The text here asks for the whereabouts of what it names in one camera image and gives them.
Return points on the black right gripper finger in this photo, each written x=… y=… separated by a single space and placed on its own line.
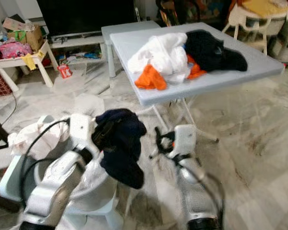
x=156 y=134

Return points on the dark navy garment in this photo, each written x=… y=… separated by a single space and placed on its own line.
x=213 y=50
x=122 y=148

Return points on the white shirt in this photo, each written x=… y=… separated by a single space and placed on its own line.
x=29 y=141

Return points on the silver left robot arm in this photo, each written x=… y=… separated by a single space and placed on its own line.
x=57 y=187

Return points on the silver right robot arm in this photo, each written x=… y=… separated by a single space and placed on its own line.
x=197 y=191

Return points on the orange garment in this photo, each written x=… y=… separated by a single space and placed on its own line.
x=150 y=78

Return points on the white crumpled garment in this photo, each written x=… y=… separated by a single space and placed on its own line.
x=163 y=55

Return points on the red printed can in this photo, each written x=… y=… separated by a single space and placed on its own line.
x=65 y=71

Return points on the grey folding table white legs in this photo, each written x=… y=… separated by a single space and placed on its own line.
x=254 y=60

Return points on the black baby stroller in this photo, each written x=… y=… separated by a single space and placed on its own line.
x=170 y=12

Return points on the red mesh basket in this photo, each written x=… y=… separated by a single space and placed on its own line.
x=0 y=81

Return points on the black flat television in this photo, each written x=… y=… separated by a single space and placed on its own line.
x=86 y=17

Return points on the white baby high chair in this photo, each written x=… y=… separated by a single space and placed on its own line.
x=249 y=26

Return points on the small yellow cloth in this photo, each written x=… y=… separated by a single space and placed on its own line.
x=29 y=62

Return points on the small white wooden table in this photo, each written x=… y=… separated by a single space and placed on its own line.
x=14 y=61

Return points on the pink bag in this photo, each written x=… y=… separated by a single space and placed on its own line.
x=14 y=49

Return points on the brown cardboard box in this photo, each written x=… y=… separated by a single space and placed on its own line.
x=29 y=34

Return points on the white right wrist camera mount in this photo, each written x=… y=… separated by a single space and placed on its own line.
x=185 y=140

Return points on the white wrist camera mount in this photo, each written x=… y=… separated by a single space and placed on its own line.
x=185 y=140
x=80 y=130

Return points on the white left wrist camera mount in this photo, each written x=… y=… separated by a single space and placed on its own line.
x=80 y=130

